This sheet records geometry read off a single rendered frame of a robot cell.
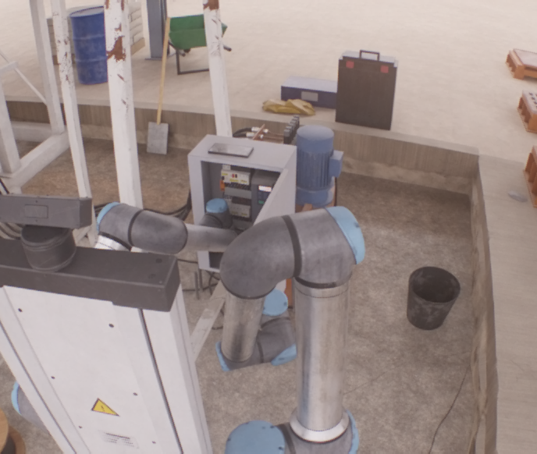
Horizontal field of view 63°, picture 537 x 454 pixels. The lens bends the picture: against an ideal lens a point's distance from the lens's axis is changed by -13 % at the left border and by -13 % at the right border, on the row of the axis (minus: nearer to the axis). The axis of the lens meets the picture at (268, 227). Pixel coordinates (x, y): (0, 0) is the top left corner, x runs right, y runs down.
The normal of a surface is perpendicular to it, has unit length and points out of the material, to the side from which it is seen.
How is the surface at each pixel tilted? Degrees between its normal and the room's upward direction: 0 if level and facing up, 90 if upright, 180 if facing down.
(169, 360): 90
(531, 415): 0
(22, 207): 62
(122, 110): 80
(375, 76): 90
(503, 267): 0
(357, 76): 90
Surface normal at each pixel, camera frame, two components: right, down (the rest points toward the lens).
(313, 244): 0.25, 0.00
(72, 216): -0.11, 0.13
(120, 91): -0.29, 0.42
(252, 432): -0.08, -0.79
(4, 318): -0.11, 0.58
